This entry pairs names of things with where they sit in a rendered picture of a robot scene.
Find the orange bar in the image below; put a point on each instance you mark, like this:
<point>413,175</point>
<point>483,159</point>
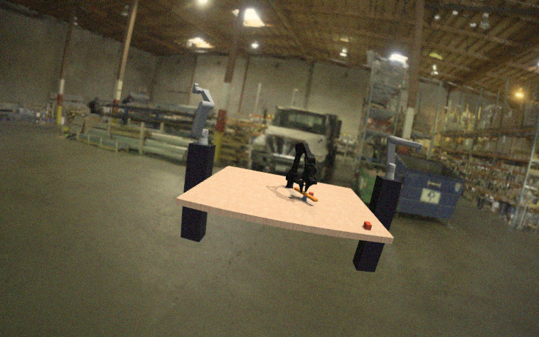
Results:
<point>306,194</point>

